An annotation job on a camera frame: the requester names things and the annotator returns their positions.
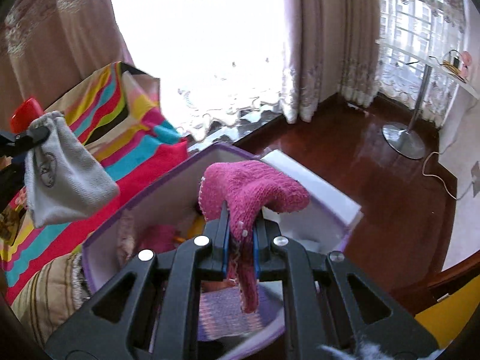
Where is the grey drawstring pouch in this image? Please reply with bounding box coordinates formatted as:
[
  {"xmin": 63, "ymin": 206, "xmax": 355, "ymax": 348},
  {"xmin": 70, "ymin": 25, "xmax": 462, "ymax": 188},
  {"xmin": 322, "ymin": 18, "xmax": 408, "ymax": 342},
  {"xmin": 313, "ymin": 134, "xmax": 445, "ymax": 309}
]
[{"xmin": 24, "ymin": 111, "xmax": 120, "ymax": 228}]

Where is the magenta knitted cloth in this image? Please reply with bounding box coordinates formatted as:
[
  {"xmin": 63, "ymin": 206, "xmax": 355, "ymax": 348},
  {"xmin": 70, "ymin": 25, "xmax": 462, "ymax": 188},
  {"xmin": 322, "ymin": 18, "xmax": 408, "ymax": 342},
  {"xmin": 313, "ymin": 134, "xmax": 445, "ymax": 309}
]
[
  {"xmin": 199, "ymin": 160, "xmax": 310, "ymax": 314},
  {"xmin": 137, "ymin": 224, "xmax": 176, "ymax": 254}
]

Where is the red thermos jug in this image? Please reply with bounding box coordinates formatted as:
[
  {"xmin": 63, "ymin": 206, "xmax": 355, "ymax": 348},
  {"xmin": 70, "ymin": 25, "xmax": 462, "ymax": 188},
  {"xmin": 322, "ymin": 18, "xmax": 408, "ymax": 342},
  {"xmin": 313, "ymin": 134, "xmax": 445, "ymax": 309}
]
[{"xmin": 10, "ymin": 97, "xmax": 44, "ymax": 134}]

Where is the purple cardboard box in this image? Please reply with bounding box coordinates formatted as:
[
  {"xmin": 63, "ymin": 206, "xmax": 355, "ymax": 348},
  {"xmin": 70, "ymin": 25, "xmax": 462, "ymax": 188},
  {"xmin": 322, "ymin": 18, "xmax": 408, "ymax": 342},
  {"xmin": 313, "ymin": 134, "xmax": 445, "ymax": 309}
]
[{"xmin": 81, "ymin": 141, "xmax": 364, "ymax": 360}]

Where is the striped beige cushion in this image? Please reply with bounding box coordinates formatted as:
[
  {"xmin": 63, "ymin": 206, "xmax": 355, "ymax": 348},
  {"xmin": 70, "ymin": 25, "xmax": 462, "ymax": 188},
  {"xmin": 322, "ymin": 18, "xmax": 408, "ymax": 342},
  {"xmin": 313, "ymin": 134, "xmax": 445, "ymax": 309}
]
[{"xmin": 11, "ymin": 251, "xmax": 91, "ymax": 347}]

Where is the colourful striped table cloth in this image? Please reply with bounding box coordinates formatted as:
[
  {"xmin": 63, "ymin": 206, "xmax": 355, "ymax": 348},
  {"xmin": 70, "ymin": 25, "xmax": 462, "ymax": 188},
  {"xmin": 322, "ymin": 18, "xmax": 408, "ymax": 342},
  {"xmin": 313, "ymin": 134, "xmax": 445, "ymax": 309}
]
[{"xmin": 1, "ymin": 62, "xmax": 187, "ymax": 303}]

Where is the yellow furniture corner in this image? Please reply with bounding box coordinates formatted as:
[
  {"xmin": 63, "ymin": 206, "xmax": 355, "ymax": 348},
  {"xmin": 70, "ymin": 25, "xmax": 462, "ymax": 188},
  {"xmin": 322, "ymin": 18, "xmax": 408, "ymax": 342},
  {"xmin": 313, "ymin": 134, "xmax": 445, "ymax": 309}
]
[{"xmin": 415, "ymin": 276, "xmax": 480, "ymax": 350}]

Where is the chrome floor lamp stand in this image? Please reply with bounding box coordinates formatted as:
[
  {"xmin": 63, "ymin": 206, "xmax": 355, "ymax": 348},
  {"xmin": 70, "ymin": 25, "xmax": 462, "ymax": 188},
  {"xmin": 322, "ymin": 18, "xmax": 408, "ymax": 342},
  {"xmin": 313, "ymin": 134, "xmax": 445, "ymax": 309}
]
[{"xmin": 381, "ymin": 58, "xmax": 436, "ymax": 161}]

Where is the white lace sheer curtain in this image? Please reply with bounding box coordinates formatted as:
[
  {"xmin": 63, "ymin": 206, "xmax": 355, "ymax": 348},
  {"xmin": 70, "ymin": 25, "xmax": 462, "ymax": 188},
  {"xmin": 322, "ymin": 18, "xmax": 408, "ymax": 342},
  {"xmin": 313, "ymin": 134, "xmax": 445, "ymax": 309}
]
[{"xmin": 111, "ymin": 0, "xmax": 286, "ymax": 141}]

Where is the beige curtain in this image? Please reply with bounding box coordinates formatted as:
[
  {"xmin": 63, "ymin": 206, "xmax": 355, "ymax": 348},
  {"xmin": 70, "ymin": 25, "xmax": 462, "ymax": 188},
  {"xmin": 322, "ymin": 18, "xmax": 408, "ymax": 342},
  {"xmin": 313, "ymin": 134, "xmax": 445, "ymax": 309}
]
[{"xmin": 280, "ymin": 0, "xmax": 380, "ymax": 124}]

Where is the white power cable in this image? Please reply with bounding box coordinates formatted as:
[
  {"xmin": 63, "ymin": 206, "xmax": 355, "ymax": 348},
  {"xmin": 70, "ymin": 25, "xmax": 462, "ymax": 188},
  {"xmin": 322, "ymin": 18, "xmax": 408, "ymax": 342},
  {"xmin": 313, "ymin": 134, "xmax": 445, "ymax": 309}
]
[{"xmin": 421, "ymin": 149, "xmax": 480, "ymax": 202}]

